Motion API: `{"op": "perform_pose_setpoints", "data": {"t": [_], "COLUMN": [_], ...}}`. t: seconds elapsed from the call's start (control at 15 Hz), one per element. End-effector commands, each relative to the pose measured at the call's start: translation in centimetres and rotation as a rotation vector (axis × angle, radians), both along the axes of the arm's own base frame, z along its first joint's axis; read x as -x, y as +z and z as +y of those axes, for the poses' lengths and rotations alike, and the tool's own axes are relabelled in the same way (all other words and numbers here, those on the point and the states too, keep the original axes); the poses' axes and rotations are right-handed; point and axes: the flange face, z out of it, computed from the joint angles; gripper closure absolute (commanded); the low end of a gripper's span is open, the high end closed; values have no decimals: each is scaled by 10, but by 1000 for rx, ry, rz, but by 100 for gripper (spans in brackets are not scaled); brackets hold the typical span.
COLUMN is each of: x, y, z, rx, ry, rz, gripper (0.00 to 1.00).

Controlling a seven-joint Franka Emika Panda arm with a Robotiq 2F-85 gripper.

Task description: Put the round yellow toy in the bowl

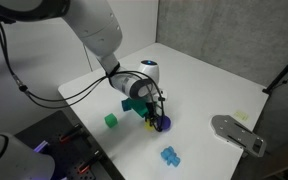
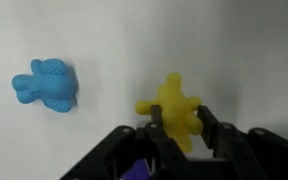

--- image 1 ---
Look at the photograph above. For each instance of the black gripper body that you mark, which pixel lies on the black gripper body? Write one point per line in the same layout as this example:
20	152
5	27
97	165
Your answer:
154	107

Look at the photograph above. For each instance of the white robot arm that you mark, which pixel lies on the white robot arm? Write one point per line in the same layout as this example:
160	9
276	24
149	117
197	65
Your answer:
94	26

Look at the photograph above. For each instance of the green bowl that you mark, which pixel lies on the green bowl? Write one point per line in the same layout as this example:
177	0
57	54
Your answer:
138	107

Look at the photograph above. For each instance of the light blue cross toy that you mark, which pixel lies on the light blue cross toy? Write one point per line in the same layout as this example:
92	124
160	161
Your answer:
170	156

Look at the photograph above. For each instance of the purple ball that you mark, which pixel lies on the purple ball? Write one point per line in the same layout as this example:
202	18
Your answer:
167	122

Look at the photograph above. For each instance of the green cube block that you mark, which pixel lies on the green cube block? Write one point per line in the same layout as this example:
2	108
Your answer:
111	120

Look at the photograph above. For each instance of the grey metal mounting plate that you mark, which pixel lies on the grey metal mounting plate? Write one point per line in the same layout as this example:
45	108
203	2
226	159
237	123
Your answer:
237	133

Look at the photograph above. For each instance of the pale yellow sticky note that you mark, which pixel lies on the pale yellow sticky note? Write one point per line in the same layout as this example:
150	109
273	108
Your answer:
241	115

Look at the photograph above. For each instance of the black perforated base board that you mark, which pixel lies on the black perforated base board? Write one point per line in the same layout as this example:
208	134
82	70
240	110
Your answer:
67	146

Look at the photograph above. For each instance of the black stand pole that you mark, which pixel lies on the black stand pole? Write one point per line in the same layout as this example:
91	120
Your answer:
284	71

